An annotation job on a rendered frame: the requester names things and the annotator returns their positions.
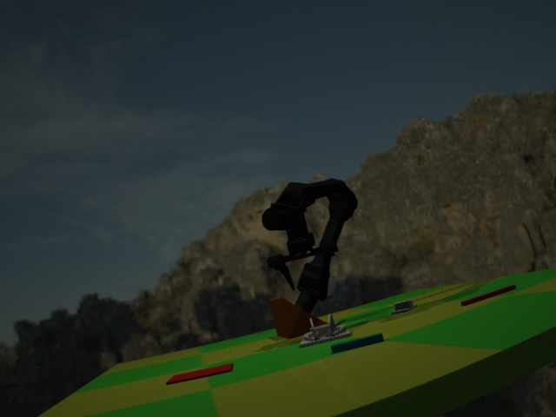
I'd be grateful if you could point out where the dark red long bar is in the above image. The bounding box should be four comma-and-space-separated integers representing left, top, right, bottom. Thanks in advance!
461, 285, 516, 306

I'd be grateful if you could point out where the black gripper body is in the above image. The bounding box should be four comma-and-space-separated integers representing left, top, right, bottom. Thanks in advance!
268, 227, 339, 268

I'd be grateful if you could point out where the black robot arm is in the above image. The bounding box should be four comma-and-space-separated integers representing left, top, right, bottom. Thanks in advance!
261, 178, 358, 314

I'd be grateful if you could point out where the teal rectangular bar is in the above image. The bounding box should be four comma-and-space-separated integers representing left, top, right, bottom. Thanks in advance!
331, 333, 384, 354

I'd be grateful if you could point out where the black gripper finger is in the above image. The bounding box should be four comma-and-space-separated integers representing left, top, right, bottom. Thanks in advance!
275, 266, 295, 291
323, 253, 334, 282

